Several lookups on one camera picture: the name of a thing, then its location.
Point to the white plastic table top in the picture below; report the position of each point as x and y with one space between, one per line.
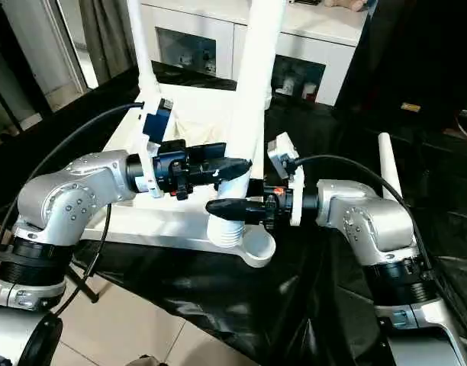
161 225

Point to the white plastic table leg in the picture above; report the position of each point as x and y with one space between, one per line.
143 49
388 164
256 95

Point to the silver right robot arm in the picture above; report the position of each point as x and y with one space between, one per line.
371 225

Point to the black mat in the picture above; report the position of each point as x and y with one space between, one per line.
294 297

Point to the grey curtain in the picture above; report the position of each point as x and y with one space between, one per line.
104 38

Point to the black metal table strut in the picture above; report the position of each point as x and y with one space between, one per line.
86 287

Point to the white cabinet with glass doors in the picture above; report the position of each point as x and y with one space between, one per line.
313 42

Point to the small tan label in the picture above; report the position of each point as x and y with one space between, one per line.
411 107

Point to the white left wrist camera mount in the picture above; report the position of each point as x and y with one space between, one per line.
147 152

